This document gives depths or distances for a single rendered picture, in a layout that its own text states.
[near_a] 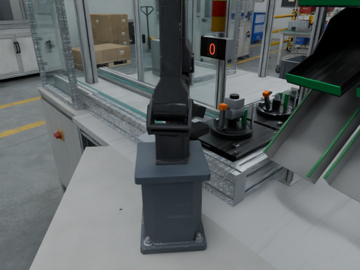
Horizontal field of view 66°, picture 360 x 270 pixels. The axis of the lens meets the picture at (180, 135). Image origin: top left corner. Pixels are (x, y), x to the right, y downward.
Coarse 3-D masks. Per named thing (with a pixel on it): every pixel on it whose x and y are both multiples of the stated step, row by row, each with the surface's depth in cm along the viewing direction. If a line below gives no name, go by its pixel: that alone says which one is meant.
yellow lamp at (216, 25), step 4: (212, 16) 97; (216, 16) 97; (220, 16) 97; (224, 16) 97; (212, 20) 97; (216, 20) 96; (220, 20) 96; (224, 20) 96; (212, 24) 98; (216, 24) 96; (220, 24) 96; (224, 24) 97; (212, 28) 98; (216, 28) 97; (220, 28) 97; (224, 28) 98
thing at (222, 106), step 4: (220, 104) 84; (224, 104) 84; (220, 108) 85; (224, 108) 84; (228, 108) 86; (220, 112) 86; (224, 112) 85; (220, 116) 86; (224, 116) 86; (220, 120) 86; (220, 124) 87
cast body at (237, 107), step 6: (228, 96) 88; (234, 96) 86; (228, 102) 87; (234, 102) 85; (240, 102) 86; (234, 108) 86; (240, 108) 87; (228, 114) 87; (234, 114) 86; (240, 114) 88
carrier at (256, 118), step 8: (296, 88) 100; (272, 96) 119; (280, 96) 107; (288, 96) 106; (296, 96) 101; (256, 104) 116; (264, 104) 109; (272, 104) 105; (280, 104) 109; (248, 112) 107; (256, 112) 107; (264, 112) 102; (272, 112) 102; (280, 112) 102; (288, 112) 102; (248, 120) 103; (256, 120) 101; (264, 120) 101; (272, 120) 101; (280, 120) 101; (272, 128) 96; (280, 128) 94
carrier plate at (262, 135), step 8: (208, 120) 101; (256, 128) 94; (264, 128) 94; (208, 136) 89; (256, 136) 89; (264, 136) 89; (272, 136) 89; (208, 144) 84; (216, 144) 84; (224, 144) 84; (240, 144) 84; (248, 144) 84; (256, 144) 84; (264, 144) 85; (216, 152) 82; (224, 152) 80; (232, 152) 79; (240, 152) 79; (248, 152) 80; (232, 160) 78
